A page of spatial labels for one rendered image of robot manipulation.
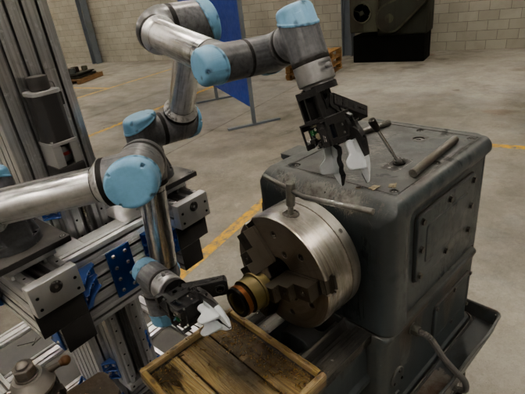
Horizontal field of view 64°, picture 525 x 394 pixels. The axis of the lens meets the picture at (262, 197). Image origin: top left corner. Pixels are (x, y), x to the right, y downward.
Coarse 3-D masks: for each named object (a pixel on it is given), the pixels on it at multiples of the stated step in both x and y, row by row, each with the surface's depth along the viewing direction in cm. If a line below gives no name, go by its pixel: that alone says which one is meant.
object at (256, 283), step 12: (252, 276) 98; (264, 276) 100; (240, 288) 96; (252, 288) 96; (264, 288) 97; (228, 300) 100; (240, 300) 101; (252, 300) 96; (264, 300) 97; (240, 312) 98; (252, 312) 99
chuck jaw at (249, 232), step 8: (248, 224) 108; (248, 232) 104; (256, 232) 105; (240, 240) 105; (248, 240) 103; (256, 240) 104; (264, 240) 105; (248, 248) 104; (256, 248) 103; (264, 248) 104; (248, 256) 101; (256, 256) 102; (264, 256) 103; (272, 256) 104; (248, 264) 100; (256, 264) 101; (264, 264) 102; (256, 272) 100
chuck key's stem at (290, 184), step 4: (288, 184) 95; (292, 184) 95; (288, 188) 95; (292, 188) 95; (288, 192) 96; (288, 196) 97; (292, 196) 96; (288, 200) 97; (292, 200) 97; (288, 204) 98; (292, 204) 98; (288, 208) 99; (292, 208) 99; (288, 212) 99; (292, 212) 99
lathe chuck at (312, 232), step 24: (264, 216) 101; (312, 216) 100; (288, 240) 97; (312, 240) 95; (336, 240) 97; (288, 264) 101; (312, 264) 94; (336, 264) 95; (336, 288) 96; (288, 312) 109; (312, 312) 101
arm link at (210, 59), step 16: (144, 16) 103; (160, 16) 102; (144, 32) 101; (160, 32) 96; (176, 32) 92; (192, 32) 89; (160, 48) 97; (176, 48) 90; (192, 48) 85; (208, 48) 78; (224, 48) 79; (240, 48) 81; (192, 64) 81; (208, 64) 77; (224, 64) 79; (240, 64) 81; (208, 80) 79; (224, 80) 81
